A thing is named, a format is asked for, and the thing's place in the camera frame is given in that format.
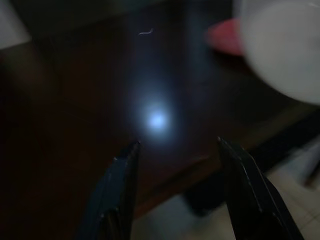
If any dark brown wooden table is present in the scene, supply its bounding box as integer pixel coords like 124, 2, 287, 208
0, 0, 320, 219

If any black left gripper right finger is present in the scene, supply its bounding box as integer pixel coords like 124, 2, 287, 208
216, 135, 305, 240

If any white round bowl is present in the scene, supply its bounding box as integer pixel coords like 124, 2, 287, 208
234, 0, 320, 106

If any pink round plate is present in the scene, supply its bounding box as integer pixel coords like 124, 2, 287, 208
205, 19, 245, 56

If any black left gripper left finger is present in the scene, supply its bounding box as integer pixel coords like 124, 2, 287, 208
74, 140, 141, 240

